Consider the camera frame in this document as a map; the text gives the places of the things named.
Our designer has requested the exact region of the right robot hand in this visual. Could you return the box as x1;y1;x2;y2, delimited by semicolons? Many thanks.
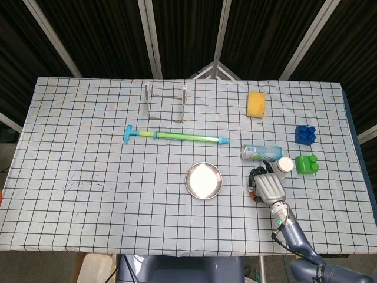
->
247;160;287;206

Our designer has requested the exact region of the white paper cup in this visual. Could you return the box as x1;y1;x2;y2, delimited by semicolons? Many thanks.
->
270;156;295;180

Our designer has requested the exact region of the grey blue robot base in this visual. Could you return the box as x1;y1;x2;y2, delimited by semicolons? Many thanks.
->
117;255;245;283

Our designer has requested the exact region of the round metal plate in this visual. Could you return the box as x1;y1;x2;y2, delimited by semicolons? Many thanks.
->
184;162;224;200

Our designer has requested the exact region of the small plastic bottle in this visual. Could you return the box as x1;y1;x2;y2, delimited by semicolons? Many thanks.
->
240;144;283;162

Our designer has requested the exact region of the green building block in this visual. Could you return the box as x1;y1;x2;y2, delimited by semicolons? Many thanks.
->
295;154;320;175

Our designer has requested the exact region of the blue building block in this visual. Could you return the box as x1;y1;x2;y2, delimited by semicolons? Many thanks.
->
294;125;317;146

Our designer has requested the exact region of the yellow sponge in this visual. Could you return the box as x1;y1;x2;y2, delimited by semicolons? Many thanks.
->
246;91;267;119

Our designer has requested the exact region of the checked blue tablecloth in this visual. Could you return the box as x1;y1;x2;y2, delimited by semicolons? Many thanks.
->
0;77;377;256

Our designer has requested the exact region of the green blue water pump toy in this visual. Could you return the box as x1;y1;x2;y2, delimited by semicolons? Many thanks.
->
123;124;231;147

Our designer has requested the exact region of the white plastic container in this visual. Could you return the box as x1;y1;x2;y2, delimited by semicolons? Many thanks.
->
77;253;117;283

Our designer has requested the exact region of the white triangular screen foot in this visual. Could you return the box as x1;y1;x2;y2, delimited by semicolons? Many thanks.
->
187;61;243;80

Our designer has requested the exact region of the dark corrugated screen panel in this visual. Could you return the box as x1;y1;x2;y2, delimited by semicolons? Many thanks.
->
290;0;377;139
0;0;73;124
153;0;224;79
220;0;322;80
38;0;154;78

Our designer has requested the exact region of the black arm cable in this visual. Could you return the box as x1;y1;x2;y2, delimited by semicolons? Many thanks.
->
270;218;298;257

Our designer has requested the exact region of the white metal screen post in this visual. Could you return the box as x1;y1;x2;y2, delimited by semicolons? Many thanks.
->
279;0;333;80
212;0;233;64
0;111;23;132
357;125;377;146
22;0;82;78
137;0;163;79

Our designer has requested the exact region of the wire stand with clips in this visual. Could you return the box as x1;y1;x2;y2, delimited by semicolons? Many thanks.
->
144;81;189;124

